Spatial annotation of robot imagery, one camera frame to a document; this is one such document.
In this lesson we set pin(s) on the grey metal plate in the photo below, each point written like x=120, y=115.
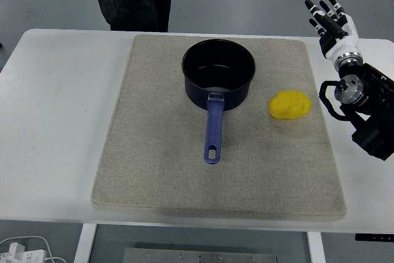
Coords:
x=200, y=257

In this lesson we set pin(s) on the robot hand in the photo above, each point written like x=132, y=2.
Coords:
x=343, y=44

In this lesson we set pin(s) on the white power strip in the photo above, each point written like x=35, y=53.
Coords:
x=23, y=255

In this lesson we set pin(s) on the beige fabric mat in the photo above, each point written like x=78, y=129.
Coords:
x=172, y=152

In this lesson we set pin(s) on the person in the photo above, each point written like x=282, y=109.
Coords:
x=135, y=10

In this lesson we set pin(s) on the black table control panel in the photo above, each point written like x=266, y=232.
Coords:
x=374, y=237

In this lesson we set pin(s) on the yellow potato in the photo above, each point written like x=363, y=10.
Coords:
x=290, y=105

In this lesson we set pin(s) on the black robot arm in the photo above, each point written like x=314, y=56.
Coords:
x=374, y=90

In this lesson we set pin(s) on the white table leg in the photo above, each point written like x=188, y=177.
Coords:
x=83, y=244
x=316, y=247

